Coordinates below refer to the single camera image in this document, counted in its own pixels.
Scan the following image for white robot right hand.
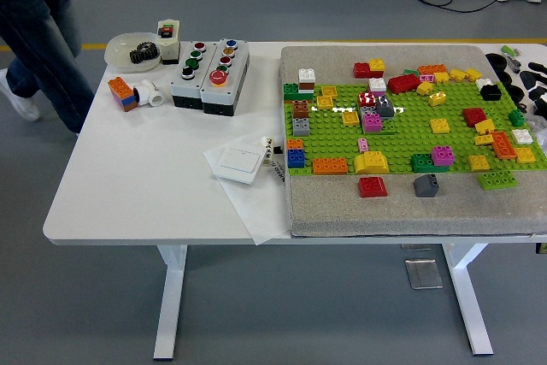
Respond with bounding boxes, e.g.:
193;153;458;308
519;61;547;113

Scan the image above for long red brick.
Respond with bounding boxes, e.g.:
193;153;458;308
386;74;422;96

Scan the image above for green baseplate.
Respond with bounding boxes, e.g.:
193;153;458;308
283;80;538;177

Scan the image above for dark grey roof brick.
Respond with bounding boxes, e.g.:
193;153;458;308
412;174;443;199

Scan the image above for red slope brick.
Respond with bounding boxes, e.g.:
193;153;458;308
357;176;388;199

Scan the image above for black brick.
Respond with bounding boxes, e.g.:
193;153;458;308
479;83;503;103

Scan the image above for clear plastic bag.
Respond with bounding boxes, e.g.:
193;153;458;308
526;115;547;156

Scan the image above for long orange brick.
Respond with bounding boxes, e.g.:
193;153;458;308
417;64;449;77
312;156;350;176
490;130;519;161

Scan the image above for lime green plate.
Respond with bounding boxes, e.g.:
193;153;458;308
477;168;520;192

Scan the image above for dark green long brick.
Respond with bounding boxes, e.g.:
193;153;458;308
410;152;450;174

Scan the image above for dark grey slope brick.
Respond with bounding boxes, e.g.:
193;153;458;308
375;96;396;119

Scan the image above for large yellow curved brick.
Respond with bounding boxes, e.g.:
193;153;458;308
353;150;391;175

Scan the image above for white and brown brick stack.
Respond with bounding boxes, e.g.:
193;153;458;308
297;68;318;94

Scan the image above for grey foam mat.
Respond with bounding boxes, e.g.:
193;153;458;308
279;44;547;239

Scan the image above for white table leg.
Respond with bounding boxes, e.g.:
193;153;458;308
152;244;188;361
441;243;495;356

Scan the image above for white labelled tube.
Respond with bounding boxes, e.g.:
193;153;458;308
268;160;286;187

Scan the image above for white labelled cylinder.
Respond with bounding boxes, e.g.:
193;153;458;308
260;135;275;168

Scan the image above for translucent plastic sheet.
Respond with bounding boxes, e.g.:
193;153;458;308
202;133;292;247

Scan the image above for grey emergency-stop control box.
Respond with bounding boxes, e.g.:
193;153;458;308
200;38;250;118

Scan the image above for white pipe tee fitting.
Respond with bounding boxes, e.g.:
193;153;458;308
132;79;166;109

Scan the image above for black metal gear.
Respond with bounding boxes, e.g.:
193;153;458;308
129;41;162;68

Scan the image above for orange purple blue brick stack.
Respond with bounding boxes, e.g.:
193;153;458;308
107;76;139;113

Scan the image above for white plastic bowl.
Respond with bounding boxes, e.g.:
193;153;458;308
104;31;163;74

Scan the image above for white wall switch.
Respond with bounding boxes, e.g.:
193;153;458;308
212;145;266;186

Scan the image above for white red-green switch box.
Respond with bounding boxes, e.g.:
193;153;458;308
155;19;181;66

